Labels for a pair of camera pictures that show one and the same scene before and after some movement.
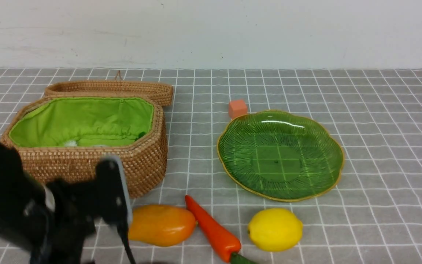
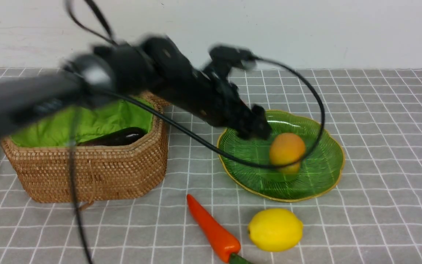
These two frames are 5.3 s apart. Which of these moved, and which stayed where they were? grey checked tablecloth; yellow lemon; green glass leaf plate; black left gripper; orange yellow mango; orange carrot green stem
Moved: black left gripper; orange yellow mango
Stayed: orange carrot green stem; grey checked tablecloth; green glass leaf plate; yellow lemon
